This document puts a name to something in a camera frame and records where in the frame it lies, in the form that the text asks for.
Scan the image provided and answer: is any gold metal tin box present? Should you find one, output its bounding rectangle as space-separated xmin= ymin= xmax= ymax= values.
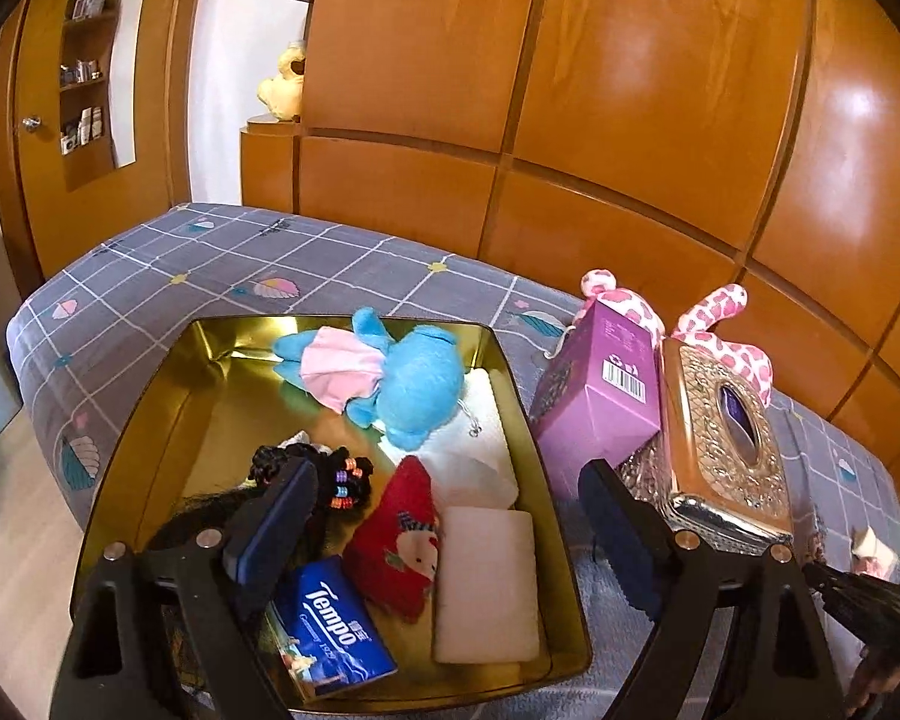
xmin=70 ymin=315 xmax=595 ymax=715

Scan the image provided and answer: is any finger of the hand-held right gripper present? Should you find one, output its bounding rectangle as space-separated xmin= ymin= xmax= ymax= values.
xmin=801 ymin=561 xmax=900 ymax=635

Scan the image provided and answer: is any pink spotted plush toy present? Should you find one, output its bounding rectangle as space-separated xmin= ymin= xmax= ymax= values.
xmin=577 ymin=268 xmax=779 ymax=407

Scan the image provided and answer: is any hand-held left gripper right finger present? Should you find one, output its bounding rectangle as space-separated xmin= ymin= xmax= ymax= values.
xmin=577 ymin=457 xmax=845 ymax=720

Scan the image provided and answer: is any wooden shelf cabinet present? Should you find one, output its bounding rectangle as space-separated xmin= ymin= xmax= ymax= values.
xmin=0 ymin=0 xmax=196 ymax=282

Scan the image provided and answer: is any wooden panelled headboard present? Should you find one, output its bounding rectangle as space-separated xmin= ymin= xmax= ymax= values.
xmin=238 ymin=0 xmax=900 ymax=500

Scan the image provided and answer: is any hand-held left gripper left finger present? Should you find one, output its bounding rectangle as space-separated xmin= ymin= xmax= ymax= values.
xmin=49 ymin=456 xmax=322 ymax=720

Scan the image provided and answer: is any yellow plush toy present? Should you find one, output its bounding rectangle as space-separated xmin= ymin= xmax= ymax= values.
xmin=256 ymin=40 xmax=307 ymax=123

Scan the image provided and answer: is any red fabric pouch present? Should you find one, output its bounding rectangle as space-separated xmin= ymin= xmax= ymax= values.
xmin=342 ymin=454 xmax=445 ymax=625

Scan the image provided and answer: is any blue plush elephant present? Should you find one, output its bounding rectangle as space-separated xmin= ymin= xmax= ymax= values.
xmin=272 ymin=306 xmax=467 ymax=449

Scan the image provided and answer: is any black-haired doll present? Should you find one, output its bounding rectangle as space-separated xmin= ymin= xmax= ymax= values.
xmin=148 ymin=441 xmax=377 ymax=582

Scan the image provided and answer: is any purple cardboard box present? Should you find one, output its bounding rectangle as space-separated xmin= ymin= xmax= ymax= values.
xmin=529 ymin=298 xmax=662 ymax=505

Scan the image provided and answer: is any blue tissue pack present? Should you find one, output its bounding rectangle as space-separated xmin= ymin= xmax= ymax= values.
xmin=265 ymin=555 xmax=400 ymax=704

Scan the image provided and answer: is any grey checked bed sheet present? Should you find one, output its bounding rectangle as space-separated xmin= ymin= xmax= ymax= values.
xmin=6 ymin=202 xmax=900 ymax=720

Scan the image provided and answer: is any ornate gold tissue box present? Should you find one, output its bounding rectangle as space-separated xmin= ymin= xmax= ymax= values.
xmin=616 ymin=336 xmax=797 ymax=550

